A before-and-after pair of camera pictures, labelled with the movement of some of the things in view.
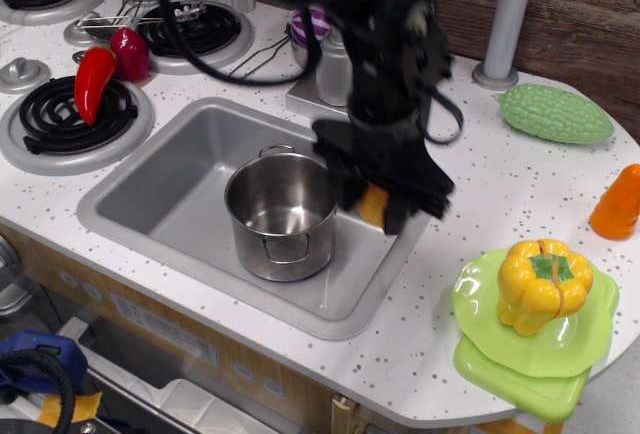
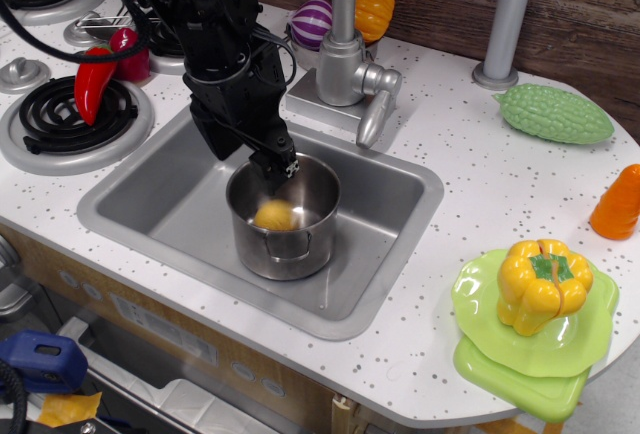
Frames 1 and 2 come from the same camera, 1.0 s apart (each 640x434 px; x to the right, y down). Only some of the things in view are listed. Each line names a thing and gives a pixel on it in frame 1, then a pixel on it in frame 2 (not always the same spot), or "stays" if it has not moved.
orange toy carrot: (617, 212) stays
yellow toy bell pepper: (540, 281) stays
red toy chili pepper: (95, 71) stays
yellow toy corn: (373, 204) to (276, 215)
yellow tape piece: (85, 408) stays
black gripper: (394, 154) to (237, 74)
